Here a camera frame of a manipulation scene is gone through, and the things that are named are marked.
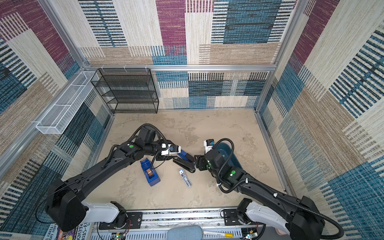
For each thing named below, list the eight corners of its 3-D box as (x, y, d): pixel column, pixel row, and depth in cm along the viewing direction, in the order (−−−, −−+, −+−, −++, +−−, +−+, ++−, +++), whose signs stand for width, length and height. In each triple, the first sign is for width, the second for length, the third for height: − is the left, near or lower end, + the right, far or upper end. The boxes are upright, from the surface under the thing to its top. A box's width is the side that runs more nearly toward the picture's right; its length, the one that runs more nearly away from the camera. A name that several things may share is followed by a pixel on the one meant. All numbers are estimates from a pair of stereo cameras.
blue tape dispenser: (151, 187, 84) (149, 183, 80) (141, 166, 92) (138, 161, 88) (161, 181, 86) (159, 177, 82) (150, 161, 94) (148, 156, 90)
